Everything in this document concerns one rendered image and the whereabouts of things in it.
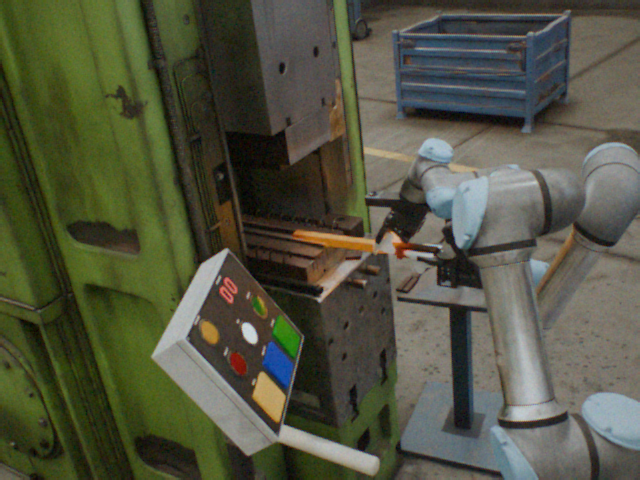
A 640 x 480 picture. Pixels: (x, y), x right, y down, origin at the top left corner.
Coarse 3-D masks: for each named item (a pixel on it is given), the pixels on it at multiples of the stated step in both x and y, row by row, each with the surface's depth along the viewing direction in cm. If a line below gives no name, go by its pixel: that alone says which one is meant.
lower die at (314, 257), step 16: (256, 224) 213; (272, 224) 213; (288, 224) 212; (256, 240) 205; (272, 240) 204; (288, 240) 202; (304, 240) 200; (272, 256) 198; (288, 256) 197; (304, 256) 194; (320, 256) 195; (336, 256) 203; (288, 272) 194; (304, 272) 191; (320, 272) 197
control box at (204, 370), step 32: (224, 256) 154; (192, 288) 148; (256, 288) 158; (192, 320) 132; (224, 320) 141; (256, 320) 151; (288, 320) 163; (160, 352) 129; (192, 352) 128; (224, 352) 135; (256, 352) 145; (192, 384) 132; (224, 384) 131; (288, 384) 149; (224, 416) 134; (256, 416) 134; (256, 448) 137
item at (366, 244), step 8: (296, 232) 203; (304, 232) 202; (312, 232) 201; (320, 240) 197; (328, 240) 196; (336, 240) 194; (344, 240) 193; (352, 240) 192; (360, 240) 192; (368, 240) 191; (352, 248) 193; (360, 248) 191; (368, 248) 190; (400, 248) 183; (408, 248) 182; (416, 248) 181; (424, 248) 181; (432, 248) 180; (400, 256) 184
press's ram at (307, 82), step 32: (224, 0) 158; (256, 0) 156; (288, 0) 166; (320, 0) 176; (224, 32) 162; (256, 32) 158; (288, 32) 167; (320, 32) 179; (224, 64) 166; (256, 64) 161; (288, 64) 169; (320, 64) 181; (224, 96) 171; (256, 96) 166; (288, 96) 171; (320, 96) 183; (224, 128) 176; (256, 128) 170
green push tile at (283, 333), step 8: (280, 320) 158; (280, 328) 156; (288, 328) 159; (280, 336) 154; (288, 336) 157; (296, 336) 160; (280, 344) 154; (288, 344) 156; (296, 344) 159; (288, 352) 155
